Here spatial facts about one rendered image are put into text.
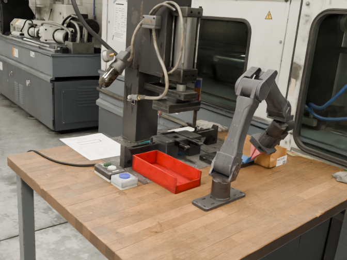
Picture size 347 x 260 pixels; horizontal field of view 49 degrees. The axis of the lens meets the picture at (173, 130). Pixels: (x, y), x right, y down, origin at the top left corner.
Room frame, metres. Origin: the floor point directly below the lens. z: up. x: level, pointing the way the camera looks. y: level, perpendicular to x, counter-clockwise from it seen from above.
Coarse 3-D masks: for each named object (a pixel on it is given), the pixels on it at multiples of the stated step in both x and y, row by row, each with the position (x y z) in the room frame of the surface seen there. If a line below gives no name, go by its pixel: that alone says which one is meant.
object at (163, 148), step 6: (198, 138) 1.58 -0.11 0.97; (162, 144) 1.47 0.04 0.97; (174, 144) 1.48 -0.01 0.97; (192, 144) 1.55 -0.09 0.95; (162, 150) 1.47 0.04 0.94; (168, 150) 1.46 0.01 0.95; (174, 150) 1.48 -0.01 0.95; (180, 150) 1.59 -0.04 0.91; (186, 150) 1.56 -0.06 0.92; (192, 150) 1.55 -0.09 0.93; (198, 150) 1.58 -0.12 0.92; (174, 156) 1.48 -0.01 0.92
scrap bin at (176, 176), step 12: (144, 156) 1.38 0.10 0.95; (156, 156) 1.43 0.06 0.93; (168, 156) 1.37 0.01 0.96; (132, 168) 1.35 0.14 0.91; (144, 168) 1.30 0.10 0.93; (156, 168) 1.25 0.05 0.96; (168, 168) 1.37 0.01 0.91; (180, 168) 1.32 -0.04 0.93; (192, 168) 1.28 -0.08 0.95; (156, 180) 1.24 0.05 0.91; (168, 180) 1.20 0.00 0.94; (180, 180) 1.28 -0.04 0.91; (192, 180) 1.27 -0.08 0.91
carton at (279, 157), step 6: (246, 138) 1.71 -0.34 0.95; (246, 144) 1.56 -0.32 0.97; (246, 150) 1.56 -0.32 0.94; (282, 150) 1.56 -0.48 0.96; (258, 156) 1.51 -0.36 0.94; (264, 156) 1.49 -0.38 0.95; (270, 156) 1.47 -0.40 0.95; (276, 156) 1.58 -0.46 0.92; (282, 156) 1.53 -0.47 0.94; (258, 162) 1.51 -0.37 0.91; (264, 162) 1.49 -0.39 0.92; (270, 162) 1.47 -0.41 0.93; (276, 162) 1.51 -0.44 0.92; (282, 162) 1.54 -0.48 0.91
